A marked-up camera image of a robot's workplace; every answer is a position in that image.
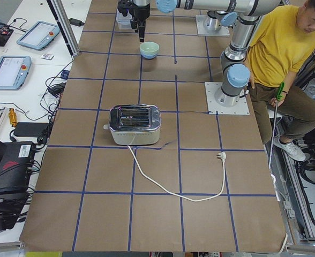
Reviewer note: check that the black computer box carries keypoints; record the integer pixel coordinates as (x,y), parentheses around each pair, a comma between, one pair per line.
(16,166)

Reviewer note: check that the green handled grabber stick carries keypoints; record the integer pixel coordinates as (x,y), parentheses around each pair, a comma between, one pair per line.
(275,120)

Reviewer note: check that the lower teach pendant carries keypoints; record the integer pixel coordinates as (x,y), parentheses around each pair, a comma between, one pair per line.
(13,71)

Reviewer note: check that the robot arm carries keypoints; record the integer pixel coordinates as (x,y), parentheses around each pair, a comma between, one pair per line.
(236,74)
(248,8)

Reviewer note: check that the aluminium frame post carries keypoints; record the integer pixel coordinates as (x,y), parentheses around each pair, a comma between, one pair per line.
(60,16)

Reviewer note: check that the clear plastic container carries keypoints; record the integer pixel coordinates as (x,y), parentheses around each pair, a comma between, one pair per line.
(123,22)

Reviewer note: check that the green bowl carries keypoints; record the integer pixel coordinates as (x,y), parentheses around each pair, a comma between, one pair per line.
(149,48)

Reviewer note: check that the upper teach pendant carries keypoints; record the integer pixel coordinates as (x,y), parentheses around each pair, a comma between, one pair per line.
(39,36)

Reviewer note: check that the black power adapter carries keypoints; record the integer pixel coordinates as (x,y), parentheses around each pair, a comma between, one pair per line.
(76,22)

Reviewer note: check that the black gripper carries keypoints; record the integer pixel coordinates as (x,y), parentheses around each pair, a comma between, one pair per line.
(142,12)

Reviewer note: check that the teach pendant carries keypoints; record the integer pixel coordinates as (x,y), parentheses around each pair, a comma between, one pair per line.
(39,36)
(13,71)

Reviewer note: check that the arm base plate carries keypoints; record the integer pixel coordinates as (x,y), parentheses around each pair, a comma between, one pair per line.
(207,26)
(218,103)

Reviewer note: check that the blue bowl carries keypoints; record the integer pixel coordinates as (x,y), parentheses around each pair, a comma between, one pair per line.
(149,55)

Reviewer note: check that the person in yellow shirt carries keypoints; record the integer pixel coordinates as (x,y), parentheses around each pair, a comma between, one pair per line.
(283,42)

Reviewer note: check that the cream toaster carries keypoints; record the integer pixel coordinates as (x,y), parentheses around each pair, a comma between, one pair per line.
(134,124)

